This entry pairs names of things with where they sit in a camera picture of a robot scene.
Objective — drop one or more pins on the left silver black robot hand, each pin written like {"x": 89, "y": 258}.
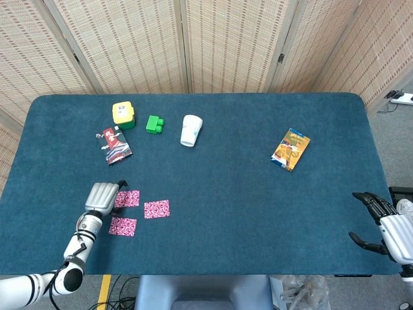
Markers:
{"x": 100, "y": 197}

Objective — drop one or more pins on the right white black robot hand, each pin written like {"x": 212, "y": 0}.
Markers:
{"x": 397, "y": 235}

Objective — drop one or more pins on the pink patterned cloth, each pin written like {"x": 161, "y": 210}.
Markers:
{"x": 122, "y": 226}
{"x": 156, "y": 209}
{"x": 130, "y": 198}

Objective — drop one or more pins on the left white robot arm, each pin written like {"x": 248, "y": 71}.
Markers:
{"x": 75, "y": 248}

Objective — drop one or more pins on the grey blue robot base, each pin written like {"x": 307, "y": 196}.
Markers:
{"x": 203, "y": 290}

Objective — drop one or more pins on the white rounded object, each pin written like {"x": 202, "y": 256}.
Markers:
{"x": 407, "y": 205}

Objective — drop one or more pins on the black table control panel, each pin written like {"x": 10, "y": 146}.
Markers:
{"x": 353, "y": 275}

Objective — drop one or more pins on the green bin with yellow lid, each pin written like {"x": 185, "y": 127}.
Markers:
{"x": 122, "y": 113}

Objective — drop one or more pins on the green toy building brick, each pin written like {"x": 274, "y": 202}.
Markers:
{"x": 151, "y": 124}

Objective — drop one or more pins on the clear plastic bag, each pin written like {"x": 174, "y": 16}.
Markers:
{"x": 303, "y": 292}

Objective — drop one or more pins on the white paper cup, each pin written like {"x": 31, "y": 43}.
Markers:
{"x": 191, "y": 129}

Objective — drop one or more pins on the blue felt table cover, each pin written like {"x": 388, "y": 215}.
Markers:
{"x": 226, "y": 193}

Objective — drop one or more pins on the yellow blue snack box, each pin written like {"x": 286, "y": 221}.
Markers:
{"x": 290, "y": 150}

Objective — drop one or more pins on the white power strip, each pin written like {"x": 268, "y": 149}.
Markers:
{"x": 405, "y": 98}

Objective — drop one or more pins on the black screen hinge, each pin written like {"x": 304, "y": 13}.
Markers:
{"x": 281, "y": 58}
{"x": 76, "y": 58}

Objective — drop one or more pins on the black power plug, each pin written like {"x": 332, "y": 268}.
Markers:
{"x": 392, "y": 94}

